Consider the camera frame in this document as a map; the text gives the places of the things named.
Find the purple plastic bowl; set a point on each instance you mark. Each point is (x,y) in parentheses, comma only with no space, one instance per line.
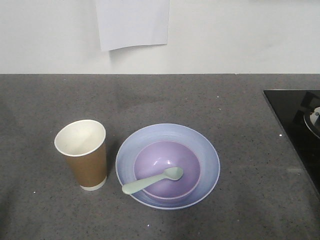
(161,155)

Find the white plastic spoon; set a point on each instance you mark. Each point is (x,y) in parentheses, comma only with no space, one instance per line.
(172,173)

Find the brown paper cup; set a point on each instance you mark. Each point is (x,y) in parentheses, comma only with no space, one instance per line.
(83,145)

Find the light blue plate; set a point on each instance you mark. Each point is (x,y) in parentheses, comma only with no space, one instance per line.
(195,141)

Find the black gas stove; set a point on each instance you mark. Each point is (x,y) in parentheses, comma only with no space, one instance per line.
(298,112)

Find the white paper on wall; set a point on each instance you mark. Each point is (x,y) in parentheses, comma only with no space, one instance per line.
(129,23)

